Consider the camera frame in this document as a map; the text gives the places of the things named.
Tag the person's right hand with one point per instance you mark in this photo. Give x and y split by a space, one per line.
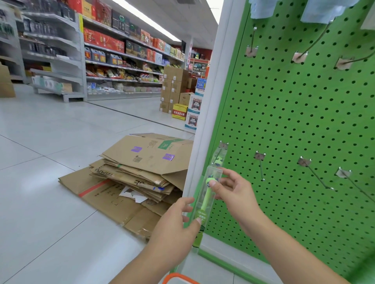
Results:
240 199

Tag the person's left hand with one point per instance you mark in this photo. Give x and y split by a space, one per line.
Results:
173 237

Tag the clear green kids toothbrush pack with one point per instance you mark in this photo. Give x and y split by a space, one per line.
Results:
205 199

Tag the white orange shopping basket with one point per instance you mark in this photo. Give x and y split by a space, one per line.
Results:
179 278

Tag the green pegboard display rack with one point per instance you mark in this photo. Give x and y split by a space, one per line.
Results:
293 105

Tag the row of blue toothbrush packs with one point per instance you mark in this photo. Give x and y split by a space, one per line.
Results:
263 7

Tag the row of twin toothbrush packs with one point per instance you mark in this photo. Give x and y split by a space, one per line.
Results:
328 9

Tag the bundle of green toothbrush packs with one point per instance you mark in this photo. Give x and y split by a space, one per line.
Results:
369 14

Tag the person's right forearm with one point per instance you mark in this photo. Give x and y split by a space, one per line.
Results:
287 251

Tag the white endcap shelf unit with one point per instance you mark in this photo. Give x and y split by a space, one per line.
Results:
53 58

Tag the pile of flattened cardboard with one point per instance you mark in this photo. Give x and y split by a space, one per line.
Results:
129 169

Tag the white blue carton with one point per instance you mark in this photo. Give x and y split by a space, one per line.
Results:
194 108

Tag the red yellow carton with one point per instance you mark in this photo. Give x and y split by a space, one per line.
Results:
179 111

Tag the stack of brown cartons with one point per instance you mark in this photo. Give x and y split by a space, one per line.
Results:
173 88

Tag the stocked store shelves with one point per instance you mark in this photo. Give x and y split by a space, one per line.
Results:
123 52

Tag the ceiling light strip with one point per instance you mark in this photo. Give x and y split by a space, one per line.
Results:
146 20

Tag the brown cardboard boxes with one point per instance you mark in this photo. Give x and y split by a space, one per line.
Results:
7 82

